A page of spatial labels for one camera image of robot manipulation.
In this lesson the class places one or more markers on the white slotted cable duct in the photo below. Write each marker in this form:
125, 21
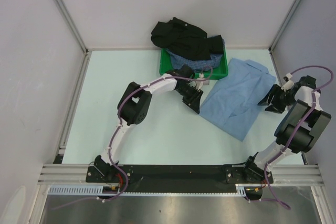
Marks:
75, 190

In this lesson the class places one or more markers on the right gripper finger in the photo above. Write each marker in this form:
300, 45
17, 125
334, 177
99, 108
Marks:
275, 108
267, 99

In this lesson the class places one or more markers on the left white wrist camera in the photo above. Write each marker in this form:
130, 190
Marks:
201, 81

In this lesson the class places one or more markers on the aluminium corner post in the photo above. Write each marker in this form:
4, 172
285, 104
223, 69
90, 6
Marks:
288, 17
60, 4

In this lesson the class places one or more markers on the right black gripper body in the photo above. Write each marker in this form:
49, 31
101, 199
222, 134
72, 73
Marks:
281, 98

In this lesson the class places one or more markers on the black long sleeve shirt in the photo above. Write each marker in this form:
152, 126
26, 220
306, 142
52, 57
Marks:
186, 40

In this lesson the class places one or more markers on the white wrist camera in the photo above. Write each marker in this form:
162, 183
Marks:
288, 82
201, 81

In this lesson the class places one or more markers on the right aluminium corner post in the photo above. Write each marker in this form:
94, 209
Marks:
288, 17

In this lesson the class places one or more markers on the light blue long sleeve shirt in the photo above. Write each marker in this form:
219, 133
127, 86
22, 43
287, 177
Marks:
232, 103

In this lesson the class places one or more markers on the aluminium frame rail front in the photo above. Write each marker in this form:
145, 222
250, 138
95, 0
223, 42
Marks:
283, 175

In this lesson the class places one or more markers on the dark blue checked shirt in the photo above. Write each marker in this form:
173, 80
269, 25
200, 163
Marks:
197, 66

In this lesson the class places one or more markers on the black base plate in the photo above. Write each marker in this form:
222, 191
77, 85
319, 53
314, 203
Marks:
189, 179

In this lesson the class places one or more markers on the green plastic bin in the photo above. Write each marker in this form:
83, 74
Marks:
218, 73

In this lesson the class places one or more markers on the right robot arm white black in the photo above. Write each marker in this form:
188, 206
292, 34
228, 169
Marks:
297, 132

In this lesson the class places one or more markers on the left aluminium corner post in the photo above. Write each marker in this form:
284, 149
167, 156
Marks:
60, 4

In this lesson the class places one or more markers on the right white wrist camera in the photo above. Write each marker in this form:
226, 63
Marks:
288, 82

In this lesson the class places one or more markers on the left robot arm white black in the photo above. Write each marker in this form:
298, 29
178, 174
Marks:
133, 108

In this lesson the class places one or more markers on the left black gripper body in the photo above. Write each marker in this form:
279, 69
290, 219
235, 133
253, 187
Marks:
186, 90

